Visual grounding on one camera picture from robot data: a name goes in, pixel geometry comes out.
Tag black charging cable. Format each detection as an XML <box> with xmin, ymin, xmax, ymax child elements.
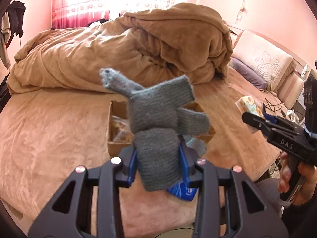
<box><xmin>262</xmin><ymin>97</ymin><xmax>288</xmax><ymax>118</ymax></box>

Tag grey knitted glove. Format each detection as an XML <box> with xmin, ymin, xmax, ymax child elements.
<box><xmin>100</xmin><ymin>68</ymin><xmax>210</xmax><ymax>192</ymax></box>

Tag blue tissue pack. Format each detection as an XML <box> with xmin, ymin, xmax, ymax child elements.
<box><xmin>166</xmin><ymin>180</ymin><xmax>198</xmax><ymax>202</ymax></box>

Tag cream floral pillow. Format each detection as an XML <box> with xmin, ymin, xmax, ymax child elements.
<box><xmin>232</xmin><ymin>30</ymin><xmax>296</xmax><ymax>92</ymax></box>

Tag clear bag of snacks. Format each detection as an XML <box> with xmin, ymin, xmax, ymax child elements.
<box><xmin>111</xmin><ymin>115</ymin><xmax>133</xmax><ymax>143</ymax></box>

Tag hanging dark clothes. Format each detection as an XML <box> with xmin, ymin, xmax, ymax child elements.
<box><xmin>0</xmin><ymin>0</ymin><xmax>26</xmax><ymax>70</ymax></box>

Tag black bag on floor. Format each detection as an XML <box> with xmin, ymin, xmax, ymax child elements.
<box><xmin>0</xmin><ymin>75</ymin><xmax>11</xmax><ymax>112</ymax></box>

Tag purple pillow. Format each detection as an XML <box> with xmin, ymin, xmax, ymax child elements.
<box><xmin>231</xmin><ymin>58</ymin><xmax>268</xmax><ymax>90</ymax></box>

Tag tan fleece duvet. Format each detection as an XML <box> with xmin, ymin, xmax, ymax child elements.
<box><xmin>7</xmin><ymin>3</ymin><xmax>233</xmax><ymax>95</ymax></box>

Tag orange cartoon tissue pack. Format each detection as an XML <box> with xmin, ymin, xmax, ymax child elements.
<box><xmin>235</xmin><ymin>96</ymin><xmax>264</xmax><ymax>119</ymax></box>

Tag person's right hand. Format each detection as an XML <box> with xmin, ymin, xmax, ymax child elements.
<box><xmin>277</xmin><ymin>151</ymin><xmax>317</xmax><ymax>207</ymax></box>

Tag brown cardboard box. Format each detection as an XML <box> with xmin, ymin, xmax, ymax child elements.
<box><xmin>107</xmin><ymin>101</ymin><xmax>215</xmax><ymax>156</ymax></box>

